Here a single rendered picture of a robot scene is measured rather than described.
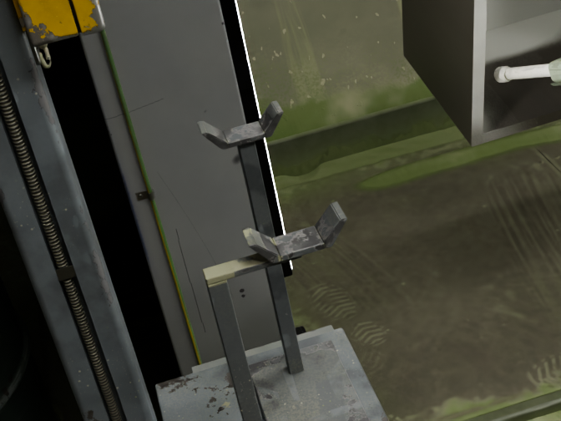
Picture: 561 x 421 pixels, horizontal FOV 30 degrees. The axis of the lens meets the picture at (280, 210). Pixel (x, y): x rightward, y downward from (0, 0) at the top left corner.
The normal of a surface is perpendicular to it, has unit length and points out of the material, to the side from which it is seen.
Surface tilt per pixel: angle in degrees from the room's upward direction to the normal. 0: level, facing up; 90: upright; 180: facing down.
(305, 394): 0
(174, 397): 0
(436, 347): 0
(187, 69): 90
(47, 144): 90
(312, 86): 57
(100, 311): 90
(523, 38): 12
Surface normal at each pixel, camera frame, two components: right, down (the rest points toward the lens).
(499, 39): -0.11, -0.71
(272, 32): 0.11, -0.04
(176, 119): 0.25, 0.49
